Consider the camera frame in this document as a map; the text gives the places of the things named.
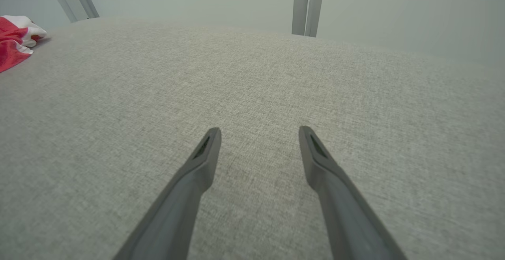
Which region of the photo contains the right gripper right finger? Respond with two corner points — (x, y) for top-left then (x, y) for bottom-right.
(299, 126), (409, 260)

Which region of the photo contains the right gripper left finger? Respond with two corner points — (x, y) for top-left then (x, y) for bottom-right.
(112, 127), (222, 260)

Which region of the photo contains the crumpled red white garment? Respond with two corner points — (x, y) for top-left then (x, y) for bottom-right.
(0, 15), (48, 73)

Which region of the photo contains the grey fabric sofa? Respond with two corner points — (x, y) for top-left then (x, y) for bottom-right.
(0, 15), (505, 260)

